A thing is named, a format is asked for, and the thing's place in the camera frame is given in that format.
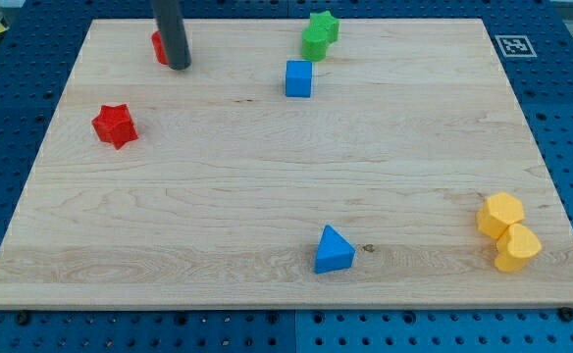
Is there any green circle block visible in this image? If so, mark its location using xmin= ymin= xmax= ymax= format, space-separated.
xmin=301 ymin=25 xmax=329 ymax=62

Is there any blue triangle block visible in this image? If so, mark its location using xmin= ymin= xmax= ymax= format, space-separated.
xmin=314 ymin=225 xmax=355 ymax=274

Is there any blue cube block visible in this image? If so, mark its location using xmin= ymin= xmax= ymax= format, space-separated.
xmin=286 ymin=60 xmax=313 ymax=98

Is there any wooden board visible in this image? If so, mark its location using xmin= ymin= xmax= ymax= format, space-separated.
xmin=0 ymin=19 xmax=573 ymax=311

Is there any green star block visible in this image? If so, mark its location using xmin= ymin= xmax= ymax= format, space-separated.
xmin=309 ymin=10 xmax=339 ymax=43

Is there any red star block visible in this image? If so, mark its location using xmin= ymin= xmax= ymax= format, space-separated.
xmin=91 ymin=104 xmax=138 ymax=150

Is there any red block behind rod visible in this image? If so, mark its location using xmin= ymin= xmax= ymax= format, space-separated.
xmin=151 ymin=30 xmax=168 ymax=65

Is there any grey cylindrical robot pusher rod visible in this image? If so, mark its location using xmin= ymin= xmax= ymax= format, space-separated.
xmin=150 ymin=0 xmax=191 ymax=70

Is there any yellow hexagon block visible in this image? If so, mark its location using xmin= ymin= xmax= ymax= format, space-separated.
xmin=475 ymin=192 xmax=525 ymax=239

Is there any yellow heart block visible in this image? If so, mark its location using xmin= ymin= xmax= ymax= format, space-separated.
xmin=495 ymin=224 xmax=543 ymax=273

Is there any white fiducial marker tag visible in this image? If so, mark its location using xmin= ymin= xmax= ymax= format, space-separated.
xmin=495 ymin=34 xmax=537 ymax=58

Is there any black bolt left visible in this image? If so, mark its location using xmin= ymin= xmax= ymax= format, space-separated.
xmin=15 ymin=311 xmax=30 ymax=327

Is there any black bolt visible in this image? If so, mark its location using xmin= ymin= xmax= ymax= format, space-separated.
xmin=557 ymin=307 xmax=573 ymax=323
xmin=15 ymin=311 xmax=30 ymax=327

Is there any black bolt right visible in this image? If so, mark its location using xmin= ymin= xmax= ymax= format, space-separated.
xmin=557 ymin=307 xmax=573 ymax=323

